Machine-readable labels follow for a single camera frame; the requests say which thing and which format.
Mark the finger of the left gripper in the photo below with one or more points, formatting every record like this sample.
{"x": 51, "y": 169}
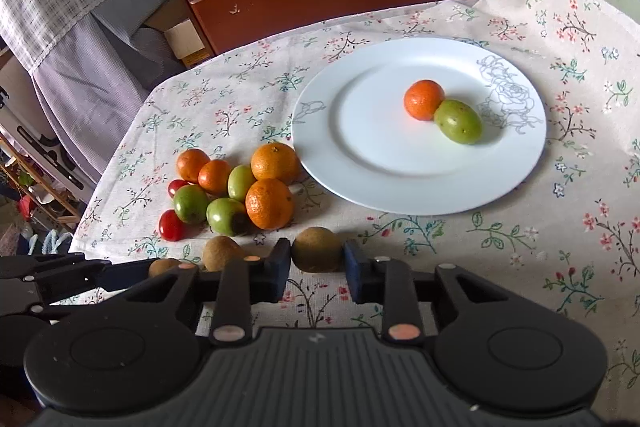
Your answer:
{"x": 41, "y": 266}
{"x": 120, "y": 276}

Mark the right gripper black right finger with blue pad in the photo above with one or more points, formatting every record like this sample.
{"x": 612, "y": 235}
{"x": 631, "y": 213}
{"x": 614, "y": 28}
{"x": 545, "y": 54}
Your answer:
{"x": 389, "y": 283}

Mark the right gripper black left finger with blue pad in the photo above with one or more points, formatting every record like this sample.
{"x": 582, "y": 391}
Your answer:
{"x": 242, "y": 284}

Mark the brown kiwi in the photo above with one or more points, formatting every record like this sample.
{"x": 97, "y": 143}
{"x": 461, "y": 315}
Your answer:
{"x": 160, "y": 266}
{"x": 220, "y": 250}
{"x": 317, "y": 250}

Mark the green jujube dark spot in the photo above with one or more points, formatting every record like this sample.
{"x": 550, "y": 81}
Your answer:
{"x": 227, "y": 216}

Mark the cherry tomato front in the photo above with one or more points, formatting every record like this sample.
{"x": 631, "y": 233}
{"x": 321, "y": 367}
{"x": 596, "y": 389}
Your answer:
{"x": 171, "y": 227}

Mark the cherry tomato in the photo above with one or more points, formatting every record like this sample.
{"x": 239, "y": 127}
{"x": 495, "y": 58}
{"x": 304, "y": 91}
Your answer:
{"x": 171, "y": 227}
{"x": 175, "y": 185}

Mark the large orange front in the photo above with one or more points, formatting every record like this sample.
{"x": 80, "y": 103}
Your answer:
{"x": 269, "y": 204}

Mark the large orange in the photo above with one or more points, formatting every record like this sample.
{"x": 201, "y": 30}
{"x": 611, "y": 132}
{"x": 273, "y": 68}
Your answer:
{"x": 275, "y": 161}
{"x": 269, "y": 204}

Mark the cherry tomato back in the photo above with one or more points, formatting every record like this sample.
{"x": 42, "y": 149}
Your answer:
{"x": 175, "y": 185}

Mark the green jujube back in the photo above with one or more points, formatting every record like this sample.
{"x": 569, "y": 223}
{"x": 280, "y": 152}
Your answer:
{"x": 240, "y": 180}

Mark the small orange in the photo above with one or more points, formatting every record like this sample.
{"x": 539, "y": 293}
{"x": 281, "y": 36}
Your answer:
{"x": 423, "y": 98}
{"x": 189, "y": 163}
{"x": 213, "y": 177}

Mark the large orange back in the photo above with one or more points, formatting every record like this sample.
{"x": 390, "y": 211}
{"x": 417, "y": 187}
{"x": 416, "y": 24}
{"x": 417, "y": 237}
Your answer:
{"x": 275, "y": 161}

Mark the large green jujube front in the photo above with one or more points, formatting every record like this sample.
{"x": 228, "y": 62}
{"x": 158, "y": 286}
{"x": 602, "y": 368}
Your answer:
{"x": 458, "y": 121}

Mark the white ceramic plate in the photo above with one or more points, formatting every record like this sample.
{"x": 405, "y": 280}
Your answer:
{"x": 353, "y": 135}

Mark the floral tablecloth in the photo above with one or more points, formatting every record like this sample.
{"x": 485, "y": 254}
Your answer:
{"x": 566, "y": 237}

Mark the cardboard box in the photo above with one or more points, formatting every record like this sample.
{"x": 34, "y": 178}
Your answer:
{"x": 175, "y": 20}

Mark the checkered grey cloth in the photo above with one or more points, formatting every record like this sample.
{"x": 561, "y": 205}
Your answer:
{"x": 93, "y": 63}

